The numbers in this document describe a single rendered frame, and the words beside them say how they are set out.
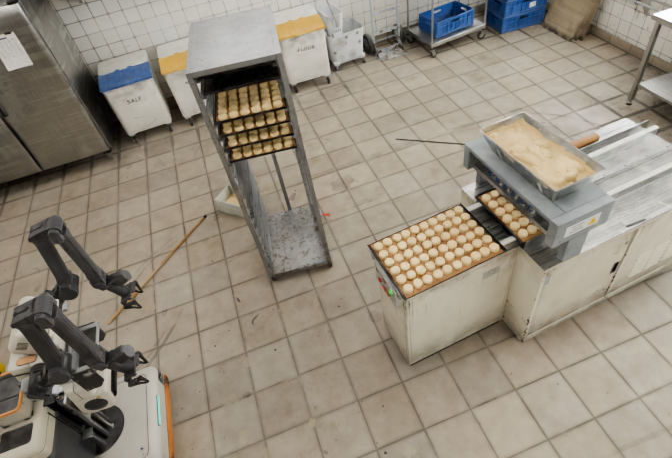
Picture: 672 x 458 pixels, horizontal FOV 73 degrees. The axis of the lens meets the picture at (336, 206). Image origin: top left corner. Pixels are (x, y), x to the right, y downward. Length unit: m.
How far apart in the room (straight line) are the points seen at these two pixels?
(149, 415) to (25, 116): 3.27
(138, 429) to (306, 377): 1.01
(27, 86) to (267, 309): 3.09
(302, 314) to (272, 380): 0.51
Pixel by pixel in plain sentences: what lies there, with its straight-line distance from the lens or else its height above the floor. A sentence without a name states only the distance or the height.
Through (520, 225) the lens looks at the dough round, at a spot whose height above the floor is 0.90.
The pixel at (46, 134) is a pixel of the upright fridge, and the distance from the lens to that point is 5.37.
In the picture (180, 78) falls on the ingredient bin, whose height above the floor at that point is 0.60.
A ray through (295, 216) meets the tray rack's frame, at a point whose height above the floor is 0.15.
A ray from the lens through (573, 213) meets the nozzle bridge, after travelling 2.35.
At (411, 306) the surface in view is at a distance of 2.44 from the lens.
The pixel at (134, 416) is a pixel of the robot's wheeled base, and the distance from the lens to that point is 3.13.
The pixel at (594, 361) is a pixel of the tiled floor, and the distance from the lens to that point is 3.31.
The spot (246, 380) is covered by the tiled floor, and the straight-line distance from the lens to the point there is 3.25.
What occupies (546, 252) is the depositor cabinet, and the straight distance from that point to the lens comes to 2.61.
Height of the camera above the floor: 2.82
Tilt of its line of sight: 45 degrees down
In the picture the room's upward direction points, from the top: 11 degrees counter-clockwise
